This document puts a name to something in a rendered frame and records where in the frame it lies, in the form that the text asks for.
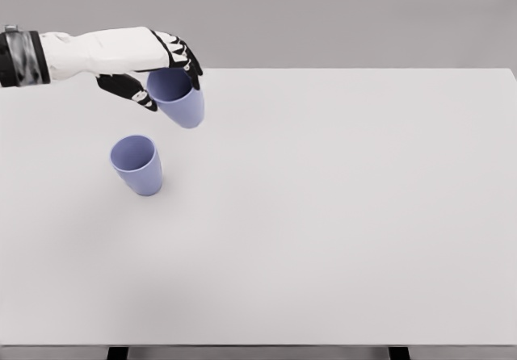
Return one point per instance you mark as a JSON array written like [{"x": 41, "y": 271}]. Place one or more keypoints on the lavender plastic cup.
[
  {"x": 139, "y": 168},
  {"x": 183, "y": 107}
]

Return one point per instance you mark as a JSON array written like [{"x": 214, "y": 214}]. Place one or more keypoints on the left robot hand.
[{"x": 129, "y": 51}]

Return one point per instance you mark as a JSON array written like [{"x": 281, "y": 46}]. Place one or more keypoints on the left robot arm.
[{"x": 60, "y": 55}]

